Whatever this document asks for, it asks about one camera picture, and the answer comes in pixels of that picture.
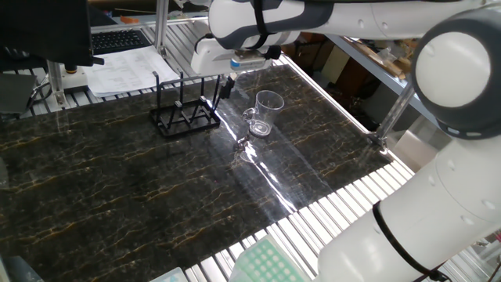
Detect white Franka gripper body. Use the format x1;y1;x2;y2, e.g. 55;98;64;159
190;35;273;78

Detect clear plastic cup with handle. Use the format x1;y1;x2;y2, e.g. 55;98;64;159
241;89;286;138

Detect white printed paper sheet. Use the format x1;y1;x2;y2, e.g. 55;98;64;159
81;45;181;99

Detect black computer keyboard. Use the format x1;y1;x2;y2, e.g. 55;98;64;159
90;28;153;56

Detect black monitor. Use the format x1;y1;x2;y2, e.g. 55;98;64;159
0;0;106;67

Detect green pipette tip box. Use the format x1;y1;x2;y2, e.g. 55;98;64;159
229;233;314;282

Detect white translucent plastic container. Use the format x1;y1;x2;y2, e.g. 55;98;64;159
150;266;189;282

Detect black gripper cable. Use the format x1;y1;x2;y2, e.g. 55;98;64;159
194;33;214;54

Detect silver wrist camera blue caps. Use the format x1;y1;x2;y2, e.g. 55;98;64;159
229;49;272;72

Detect black wire cup rack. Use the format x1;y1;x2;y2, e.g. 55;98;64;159
150;70;223;138

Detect aluminium frame post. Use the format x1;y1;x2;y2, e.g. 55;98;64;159
154;0;170;56
367;80;416;150
46;60;67;107

